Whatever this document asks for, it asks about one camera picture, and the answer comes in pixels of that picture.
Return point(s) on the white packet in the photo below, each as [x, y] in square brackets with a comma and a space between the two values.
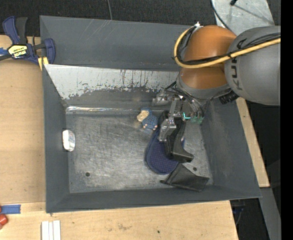
[68, 140]

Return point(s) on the grey metal bin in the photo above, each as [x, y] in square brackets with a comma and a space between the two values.
[111, 146]

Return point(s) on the blue dotted cloth pouch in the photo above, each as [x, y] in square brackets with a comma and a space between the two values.
[157, 159]

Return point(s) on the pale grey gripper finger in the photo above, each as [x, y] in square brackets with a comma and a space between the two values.
[167, 130]

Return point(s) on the blue dotted toy figure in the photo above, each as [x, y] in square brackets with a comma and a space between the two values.
[149, 120]

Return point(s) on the small silver metal object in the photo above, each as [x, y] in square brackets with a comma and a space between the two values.
[161, 99]

